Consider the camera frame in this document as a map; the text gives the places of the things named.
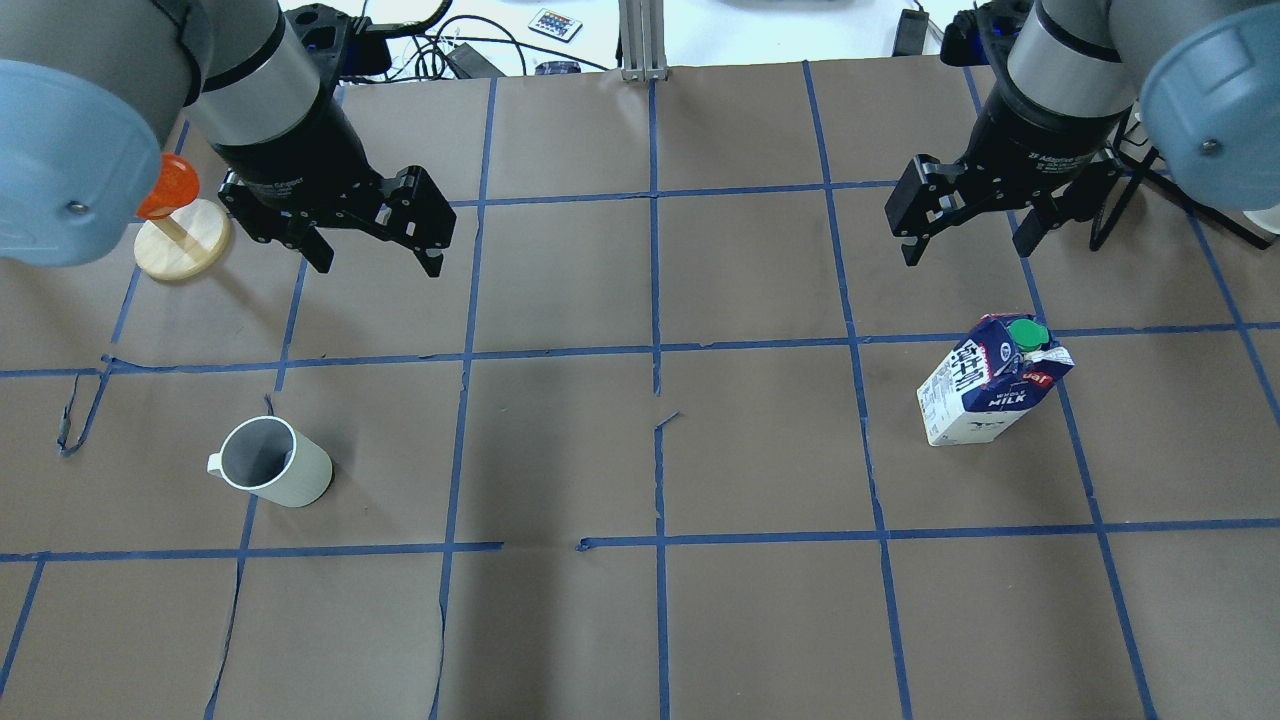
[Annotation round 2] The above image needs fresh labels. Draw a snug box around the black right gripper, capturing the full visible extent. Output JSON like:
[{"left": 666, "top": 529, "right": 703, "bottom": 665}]
[{"left": 884, "top": 152, "right": 1121, "bottom": 266}]

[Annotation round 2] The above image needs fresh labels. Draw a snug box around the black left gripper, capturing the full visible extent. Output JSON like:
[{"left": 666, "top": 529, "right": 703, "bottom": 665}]
[{"left": 218, "top": 165, "right": 457, "bottom": 278}]

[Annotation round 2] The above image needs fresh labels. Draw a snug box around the blue white milk carton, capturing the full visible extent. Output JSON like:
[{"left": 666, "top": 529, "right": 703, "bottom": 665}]
[{"left": 916, "top": 314, "right": 1075, "bottom": 447}]

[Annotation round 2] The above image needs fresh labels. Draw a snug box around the white ribbed mug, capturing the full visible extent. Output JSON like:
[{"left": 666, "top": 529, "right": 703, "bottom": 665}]
[{"left": 206, "top": 415, "right": 334, "bottom": 509}]

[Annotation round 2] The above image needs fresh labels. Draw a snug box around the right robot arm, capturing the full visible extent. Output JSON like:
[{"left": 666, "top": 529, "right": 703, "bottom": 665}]
[{"left": 884, "top": 1, "right": 1279, "bottom": 266}]

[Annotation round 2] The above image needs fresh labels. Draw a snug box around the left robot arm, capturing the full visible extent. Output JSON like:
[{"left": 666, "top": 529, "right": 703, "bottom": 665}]
[{"left": 1, "top": 1, "right": 456, "bottom": 278}]

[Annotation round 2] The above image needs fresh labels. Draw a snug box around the wooden mug tree stand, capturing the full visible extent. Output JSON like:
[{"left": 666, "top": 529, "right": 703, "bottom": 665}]
[{"left": 133, "top": 199, "right": 233, "bottom": 283}]

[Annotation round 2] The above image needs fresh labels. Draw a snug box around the orange mug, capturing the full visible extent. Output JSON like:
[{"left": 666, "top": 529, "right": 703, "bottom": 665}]
[{"left": 134, "top": 152, "right": 201, "bottom": 222}]

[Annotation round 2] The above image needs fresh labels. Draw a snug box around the black power adapter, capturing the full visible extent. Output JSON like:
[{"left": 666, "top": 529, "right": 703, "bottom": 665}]
[{"left": 445, "top": 44, "right": 506, "bottom": 79}]

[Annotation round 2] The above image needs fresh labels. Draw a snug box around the small remote control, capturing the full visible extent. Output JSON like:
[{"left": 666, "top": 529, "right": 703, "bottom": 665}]
[{"left": 527, "top": 8, "right": 582, "bottom": 44}]

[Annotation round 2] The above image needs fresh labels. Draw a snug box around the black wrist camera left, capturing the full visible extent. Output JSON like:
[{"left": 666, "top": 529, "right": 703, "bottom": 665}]
[{"left": 284, "top": 3, "right": 393, "bottom": 85}]

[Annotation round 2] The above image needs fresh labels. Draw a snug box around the aluminium frame post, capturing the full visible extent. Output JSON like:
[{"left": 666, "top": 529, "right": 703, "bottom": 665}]
[{"left": 618, "top": 0, "right": 669, "bottom": 83}]

